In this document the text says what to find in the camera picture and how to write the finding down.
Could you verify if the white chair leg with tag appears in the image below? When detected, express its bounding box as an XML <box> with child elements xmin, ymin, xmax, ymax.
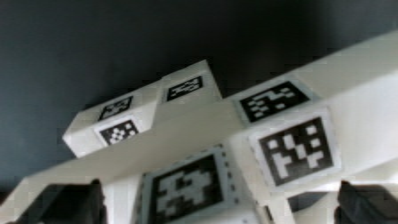
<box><xmin>158</xmin><ymin>60</ymin><xmax>221</xmax><ymax>111</ymax></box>

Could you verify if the white chair back frame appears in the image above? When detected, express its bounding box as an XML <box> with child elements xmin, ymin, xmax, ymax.
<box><xmin>0</xmin><ymin>31</ymin><xmax>398</xmax><ymax>224</ymax></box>

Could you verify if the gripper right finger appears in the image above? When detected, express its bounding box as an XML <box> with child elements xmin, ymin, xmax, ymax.
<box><xmin>333</xmin><ymin>181</ymin><xmax>398</xmax><ymax>224</ymax></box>

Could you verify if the white tagged nut cube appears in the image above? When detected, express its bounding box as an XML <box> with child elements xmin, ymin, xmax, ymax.
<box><xmin>134</xmin><ymin>144</ymin><xmax>261</xmax><ymax>224</ymax></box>

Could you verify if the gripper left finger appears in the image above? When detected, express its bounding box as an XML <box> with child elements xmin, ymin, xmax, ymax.
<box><xmin>15</xmin><ymin>179</ymin><xmax>108</xmax><ymax>224</ymax></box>

